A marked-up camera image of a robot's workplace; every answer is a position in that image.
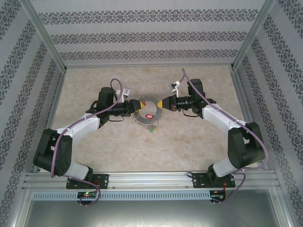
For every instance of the red tag key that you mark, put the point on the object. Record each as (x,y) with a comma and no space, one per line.
(149,116)

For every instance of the green tag key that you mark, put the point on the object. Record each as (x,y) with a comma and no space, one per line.
(150,131)

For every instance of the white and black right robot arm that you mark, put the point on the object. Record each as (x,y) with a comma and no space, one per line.
(220,116)

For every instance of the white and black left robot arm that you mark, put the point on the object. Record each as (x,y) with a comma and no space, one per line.
(80,125)

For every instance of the circuit board with green light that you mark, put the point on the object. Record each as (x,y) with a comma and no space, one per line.
(87,194)

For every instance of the small circuit board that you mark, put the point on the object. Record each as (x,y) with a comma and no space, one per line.
(217,197)

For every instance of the grey metal front panel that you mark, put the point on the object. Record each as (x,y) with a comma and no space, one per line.
(151,215)

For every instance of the aluminium frame crossbar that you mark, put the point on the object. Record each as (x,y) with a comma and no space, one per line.
(149,66)

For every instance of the aluminium side rail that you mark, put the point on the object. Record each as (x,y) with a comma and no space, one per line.
(56,99)
(243,99)

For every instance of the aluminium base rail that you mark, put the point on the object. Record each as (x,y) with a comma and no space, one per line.
(149,179)

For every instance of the aluminium frame post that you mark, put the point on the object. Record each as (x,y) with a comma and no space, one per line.
(44,35)
(252,35)

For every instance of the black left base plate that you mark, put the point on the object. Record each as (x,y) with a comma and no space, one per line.
(104,180)

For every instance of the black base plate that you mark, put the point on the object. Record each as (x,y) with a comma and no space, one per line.
(200,180)
(104,180)

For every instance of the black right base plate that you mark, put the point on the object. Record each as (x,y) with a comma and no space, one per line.
(200,180)

